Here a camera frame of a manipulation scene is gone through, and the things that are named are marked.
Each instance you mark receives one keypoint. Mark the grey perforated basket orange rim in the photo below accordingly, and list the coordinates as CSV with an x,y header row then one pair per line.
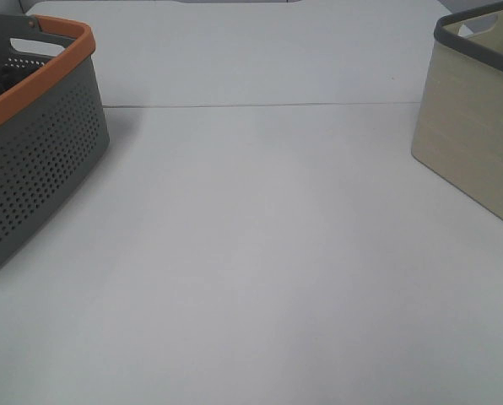
x,y
52,124

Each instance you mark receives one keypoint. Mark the beige bin grey rim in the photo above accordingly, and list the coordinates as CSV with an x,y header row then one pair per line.
x,y
459,130

